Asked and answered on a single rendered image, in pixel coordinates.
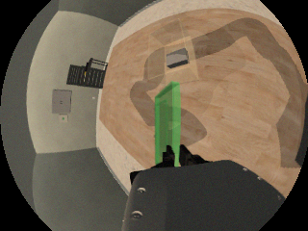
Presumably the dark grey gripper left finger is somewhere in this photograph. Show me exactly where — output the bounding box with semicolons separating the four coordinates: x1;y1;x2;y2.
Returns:
130;145;175;186

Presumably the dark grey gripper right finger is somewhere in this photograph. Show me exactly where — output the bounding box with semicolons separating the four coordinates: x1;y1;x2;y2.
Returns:
179;144;212;167

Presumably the green rectangular lid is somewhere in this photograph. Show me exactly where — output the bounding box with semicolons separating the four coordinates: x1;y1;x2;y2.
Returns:
155;81;181;167

